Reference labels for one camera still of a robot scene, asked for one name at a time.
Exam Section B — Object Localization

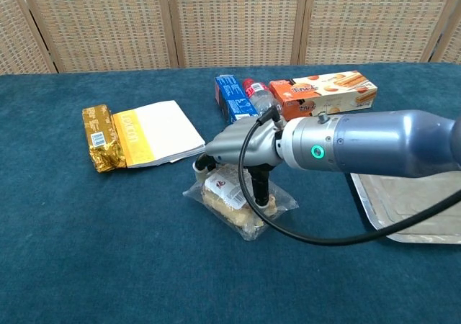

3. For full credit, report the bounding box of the water bottle with red label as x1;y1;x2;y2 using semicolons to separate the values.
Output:
241;78;282;118

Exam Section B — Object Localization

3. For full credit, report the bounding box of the rectangular metal tray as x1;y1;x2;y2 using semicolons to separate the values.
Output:
345;171;461;245

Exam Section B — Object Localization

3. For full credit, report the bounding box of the gold foil snack package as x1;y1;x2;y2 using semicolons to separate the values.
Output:
81;103;127;174

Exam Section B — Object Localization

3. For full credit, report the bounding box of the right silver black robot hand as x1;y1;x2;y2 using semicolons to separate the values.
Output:
193;116;287;209

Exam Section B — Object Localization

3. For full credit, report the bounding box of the blue cardboard box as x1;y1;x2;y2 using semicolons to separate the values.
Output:
214;74;260;125

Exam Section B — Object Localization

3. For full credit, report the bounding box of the black right hand cable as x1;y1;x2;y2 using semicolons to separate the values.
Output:
237;107;461;246

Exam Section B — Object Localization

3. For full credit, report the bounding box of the clear bag of pastry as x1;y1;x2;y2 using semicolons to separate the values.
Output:
182;165;300;242

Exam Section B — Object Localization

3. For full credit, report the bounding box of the yellow and white notepad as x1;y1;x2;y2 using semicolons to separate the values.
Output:
111;99;206;169

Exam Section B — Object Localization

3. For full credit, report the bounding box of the woven bamboo folding screen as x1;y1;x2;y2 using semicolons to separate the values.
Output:
0;0;461;75

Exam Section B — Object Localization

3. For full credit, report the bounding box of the orange biscuit box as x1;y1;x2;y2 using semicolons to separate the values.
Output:
268;70;378;122

